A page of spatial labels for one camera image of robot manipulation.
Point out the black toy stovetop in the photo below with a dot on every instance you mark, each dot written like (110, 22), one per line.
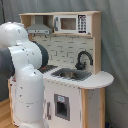
(47, 68)

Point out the black toy faucet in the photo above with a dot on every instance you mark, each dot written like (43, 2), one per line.
(81, 63)

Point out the wooden toy kitchen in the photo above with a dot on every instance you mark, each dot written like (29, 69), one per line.
(74, 95)

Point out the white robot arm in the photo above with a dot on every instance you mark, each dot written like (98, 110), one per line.
(21, 58)

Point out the grey range hood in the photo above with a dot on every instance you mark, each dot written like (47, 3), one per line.
(39, 27)

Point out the grey fridge door handle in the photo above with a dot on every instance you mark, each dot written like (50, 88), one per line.
(48, 111)

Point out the grey ice dispenser panel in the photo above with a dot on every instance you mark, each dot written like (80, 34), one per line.
(62, 107)

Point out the grey toy sink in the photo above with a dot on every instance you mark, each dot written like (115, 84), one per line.
(71, 74)

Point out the toy microwave oven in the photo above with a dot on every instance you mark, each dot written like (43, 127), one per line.
(73, 24)

